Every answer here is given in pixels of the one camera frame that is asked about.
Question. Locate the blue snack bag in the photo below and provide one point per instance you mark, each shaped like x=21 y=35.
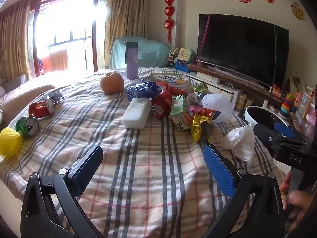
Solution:
x=142 y=90

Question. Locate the beige sofa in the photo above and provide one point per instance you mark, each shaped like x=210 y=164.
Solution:
x=24 y=91

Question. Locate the white drink carton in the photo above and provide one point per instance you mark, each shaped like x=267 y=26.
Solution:
x=181 y=124

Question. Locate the crushed red can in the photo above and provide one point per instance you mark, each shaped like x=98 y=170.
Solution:
x=40 y=109

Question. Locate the crushed green can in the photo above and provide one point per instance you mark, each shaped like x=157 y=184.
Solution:
x=26 y=127

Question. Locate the white crumpled plastic bag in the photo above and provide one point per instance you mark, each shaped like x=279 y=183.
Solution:
x=239 y=142

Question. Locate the beige curtain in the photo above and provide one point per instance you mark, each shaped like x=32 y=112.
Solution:
x=13 y=42
x=126 y=22

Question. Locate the teal cloth covered furniture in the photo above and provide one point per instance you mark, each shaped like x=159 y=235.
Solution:
x=151 y=52

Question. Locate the brown bag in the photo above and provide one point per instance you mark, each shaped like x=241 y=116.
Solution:
x=296 y=85

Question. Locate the balcony sliding door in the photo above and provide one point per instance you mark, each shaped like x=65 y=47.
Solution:
x=95 y=29

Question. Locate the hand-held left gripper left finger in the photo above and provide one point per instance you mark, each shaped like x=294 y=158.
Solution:
x=86 y=164

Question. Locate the white tissue pack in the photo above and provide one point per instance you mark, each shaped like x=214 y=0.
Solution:
x=136 y=114

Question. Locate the white foam fruit net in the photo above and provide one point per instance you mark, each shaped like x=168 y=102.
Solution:
x=215 y=104

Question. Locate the crumpled silver foil wrapper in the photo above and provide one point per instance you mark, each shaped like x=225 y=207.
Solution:
x=56 y=96

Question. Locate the white and green toy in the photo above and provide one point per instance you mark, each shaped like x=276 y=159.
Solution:
x=173 y=54

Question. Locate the red toy telephone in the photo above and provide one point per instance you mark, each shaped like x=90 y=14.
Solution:
x=277 y=91

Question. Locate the white television stand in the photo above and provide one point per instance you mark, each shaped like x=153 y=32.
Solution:
x=223 y=84

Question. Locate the yellow foam fruit net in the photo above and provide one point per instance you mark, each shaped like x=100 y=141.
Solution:
x=10 y=141

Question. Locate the stacked yellow jars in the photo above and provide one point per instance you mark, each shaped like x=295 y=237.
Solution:
x=244 y=101

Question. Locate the gold and red wall sticker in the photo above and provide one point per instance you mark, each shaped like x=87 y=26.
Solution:
x=297 y=11

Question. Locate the blue toy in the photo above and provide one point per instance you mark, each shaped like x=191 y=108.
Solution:
x=182 y=66

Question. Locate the yellow snack wrapper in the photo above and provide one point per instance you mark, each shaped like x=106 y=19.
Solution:
x=199 y=126

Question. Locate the green snack wrapper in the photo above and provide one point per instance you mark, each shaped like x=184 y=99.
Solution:
x=200 y=87

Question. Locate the orange round fruit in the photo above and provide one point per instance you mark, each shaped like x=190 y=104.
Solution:
x=112 y=83

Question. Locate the pink shiny wrapper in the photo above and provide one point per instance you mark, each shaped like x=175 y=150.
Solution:
x=196 y=109

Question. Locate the green drink carton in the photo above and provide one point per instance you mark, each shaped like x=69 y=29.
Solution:
x=177 y=105

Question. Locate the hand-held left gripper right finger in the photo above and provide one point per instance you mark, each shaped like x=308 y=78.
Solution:
x=219 y=168

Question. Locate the white printed paper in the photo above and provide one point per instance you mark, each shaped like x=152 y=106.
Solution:
x=192 y=98

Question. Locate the red hanging heart decoration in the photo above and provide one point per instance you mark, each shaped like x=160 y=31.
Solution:
x=169 y=10

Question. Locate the trash bin with black bag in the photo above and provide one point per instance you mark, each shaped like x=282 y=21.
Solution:
x=263 y=115

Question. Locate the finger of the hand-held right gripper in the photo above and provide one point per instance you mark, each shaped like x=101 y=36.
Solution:
x=284 y=130
x=266 y=135

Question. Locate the toy phone board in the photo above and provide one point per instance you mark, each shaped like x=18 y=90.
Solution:
x=187 y=55

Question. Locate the person's right hand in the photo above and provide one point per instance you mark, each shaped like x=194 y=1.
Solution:
x=301 y=200

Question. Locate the black flat television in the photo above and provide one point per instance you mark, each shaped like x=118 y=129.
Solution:
x=242 y=49

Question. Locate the orange towel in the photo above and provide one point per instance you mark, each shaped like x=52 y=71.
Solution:
x=55 y=60

